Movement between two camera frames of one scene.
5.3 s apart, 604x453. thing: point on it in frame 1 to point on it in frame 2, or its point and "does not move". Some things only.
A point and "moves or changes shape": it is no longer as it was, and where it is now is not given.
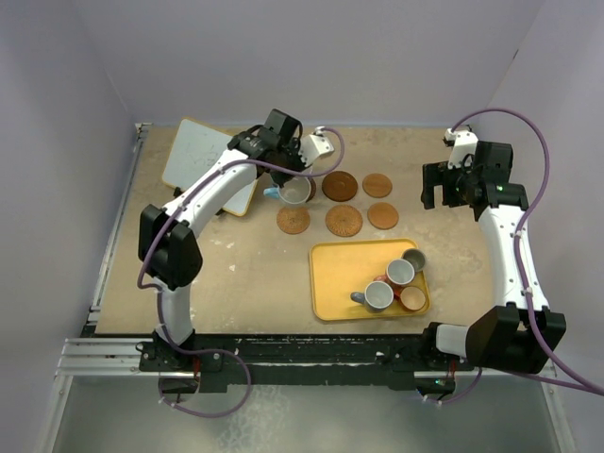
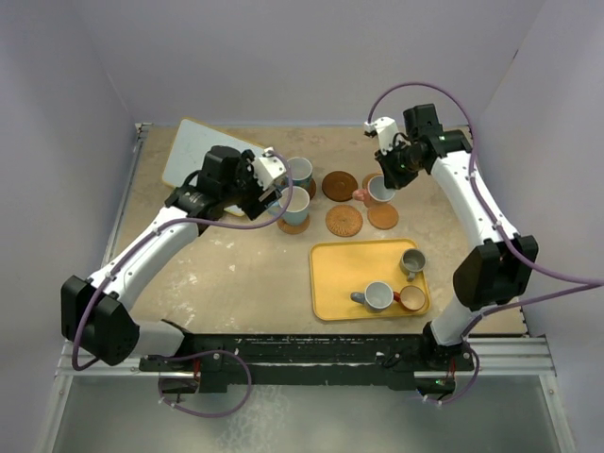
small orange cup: x=412 y=297 does not move
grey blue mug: x=377 y=297 does not move
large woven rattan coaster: x=343 y=220 does not move
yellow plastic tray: x=339 y=268 does not move
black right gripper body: x=454 y=181 to x=399 y=163
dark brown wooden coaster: x=340 y=185 does not move
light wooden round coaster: x=382 y=215 does not move
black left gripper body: x=290 y=156 to x=245 y=192
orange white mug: x=398 y=272 to x=377 y=190
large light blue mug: x=294 y=191 moves or changes shape
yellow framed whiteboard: x=196 y=145 does not move
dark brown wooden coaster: x=313 y=188 does not move
